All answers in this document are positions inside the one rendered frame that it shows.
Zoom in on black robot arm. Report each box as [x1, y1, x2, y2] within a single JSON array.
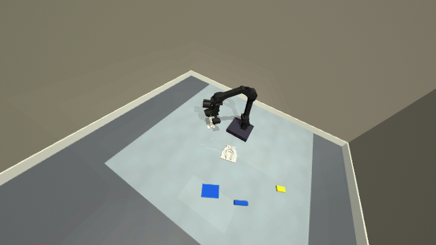
[[203, 86, 258, 131]]

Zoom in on yellow rectangular block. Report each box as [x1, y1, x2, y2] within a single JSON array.
[[276, 185, 285, 193]]

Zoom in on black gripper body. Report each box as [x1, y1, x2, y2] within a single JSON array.
[[211, 107, 221, 124]]

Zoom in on blue rectangular bar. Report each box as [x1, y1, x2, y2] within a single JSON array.
[[234, 200, 249, 206]]

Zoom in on cream curved jaw piece with gear teeth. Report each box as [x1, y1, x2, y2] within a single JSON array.
[[223, 146, 231, 158]]

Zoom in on blue flat rectangular plate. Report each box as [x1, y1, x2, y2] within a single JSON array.
[[201, 184, 219, 199]]

